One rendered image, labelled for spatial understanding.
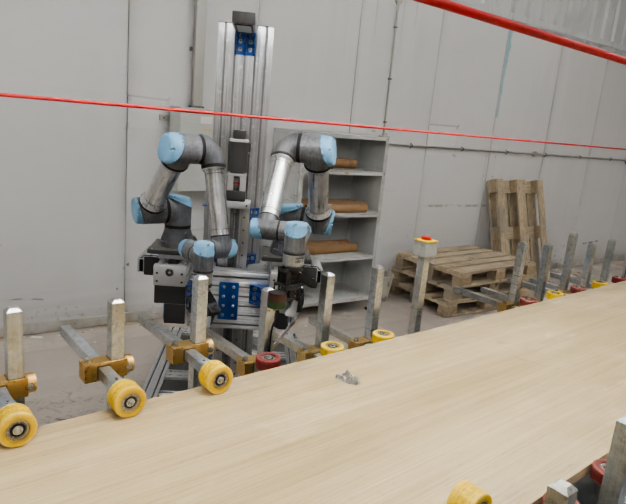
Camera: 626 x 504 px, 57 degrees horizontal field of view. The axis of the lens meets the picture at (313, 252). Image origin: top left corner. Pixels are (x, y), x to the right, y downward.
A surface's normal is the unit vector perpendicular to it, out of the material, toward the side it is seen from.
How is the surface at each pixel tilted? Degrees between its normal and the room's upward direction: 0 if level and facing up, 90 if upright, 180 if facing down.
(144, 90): 90
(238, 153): 90
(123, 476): 0
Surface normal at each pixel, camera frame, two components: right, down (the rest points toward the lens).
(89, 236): 0.57, 0.24
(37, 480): 0.09, -0.97
